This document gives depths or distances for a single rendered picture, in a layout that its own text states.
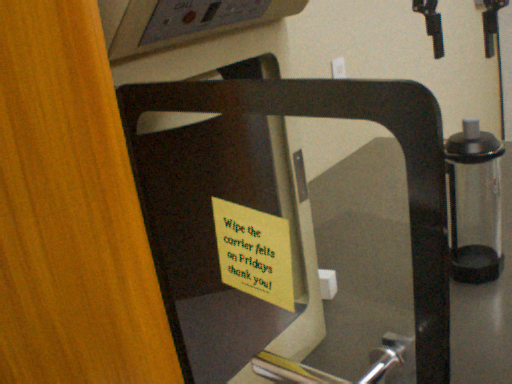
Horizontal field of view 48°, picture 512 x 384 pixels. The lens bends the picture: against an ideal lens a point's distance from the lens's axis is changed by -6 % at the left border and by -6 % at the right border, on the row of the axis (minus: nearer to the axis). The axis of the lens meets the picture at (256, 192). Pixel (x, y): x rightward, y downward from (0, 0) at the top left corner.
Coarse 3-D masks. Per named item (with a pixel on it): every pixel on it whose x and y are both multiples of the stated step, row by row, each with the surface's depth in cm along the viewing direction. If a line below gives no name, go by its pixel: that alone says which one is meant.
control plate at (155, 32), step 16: (160, 0) 48; (176, 0) 50; (192, 0) 52; (208, 0) 54; (224, 0) 56; (240, 0) 58; (272, 0) 63; (160, 16) 50; (176, 16) 52; (224, 16) 59; (240, 16) 61; (256, 16) 64; (144, 32) 50; (160, 32) 52; (176, 32) 54; (192, 32) 56
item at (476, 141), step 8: (464, 120) 91; (472, 120) 90; (464, 128) 91; (472, 128) 90; (456, 136) 93; (464, 136) 92; (472, 136) 91; (480, 136) 91; (488, 136) 91; (448, 144) 92; (456, 144) 90; (464, 144) 89; (472, 144) 89; (480, 144) 89; (488, 144) 89; (496, 144) 89; (456, 152) 90; (464, 152) 89; (472, 152) 88; (480, 152) 88
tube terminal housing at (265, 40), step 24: (264, 24) 71; (168, 48) 59; (192, 48) 61; (216, 48) 65; (240, 48) 68; (264, 48) 72; (288, 48) 76; (120, 72) 54; (144, 72) 56; (168, 72) 59; (192, 72) 62; (264, 72) 76; (288, 72) 76
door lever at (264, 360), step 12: (384, 348) 39; (252, 360) 41; (264, 360) 41; (276, 360) 40; (288, 360) 40; (372, 360) 40; (384, 360) 39; (396, 360) 38; (264, 372) 41; (276, 372) 40; (288, 372) 39; (300, 372) 39; (312, 372) 38; (372, 372) 38; (384, 372) 38; (396, 372) 38
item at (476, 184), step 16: (448, 160) 91; (496, 160) 90; (464, 176) 90; (480, 176) 89; (496, 176) 90; (464, 192) 91; (480, 192) 90; (496, 192) 91; (464, 208) 92; (480, 208) 91; (496, 208) 92; (464, 224) 93; (480, 224) 92; (496, 224) 93; (464, 240) 94; (480, 240) 93; (496, 240) 94; (464, 256) 95; (480, 256) 94; (496, 256) 95
